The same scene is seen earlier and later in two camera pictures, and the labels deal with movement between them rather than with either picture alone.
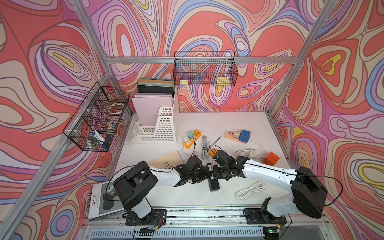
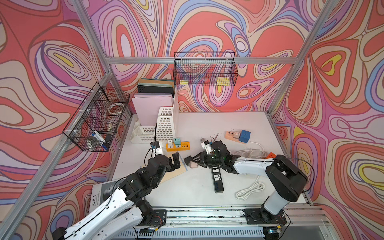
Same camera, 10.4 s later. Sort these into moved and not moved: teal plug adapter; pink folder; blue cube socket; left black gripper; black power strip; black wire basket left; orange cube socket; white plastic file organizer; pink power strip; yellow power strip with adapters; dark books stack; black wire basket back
Moved: teal plug adapter; left black gripper; yellow power strip with adapters; black power strip
Not moved: dark books stack; black wire basket back; black wire basket left; blue cube socket; pink power strip; orange cube socket; white plastic file organizer; pink folder
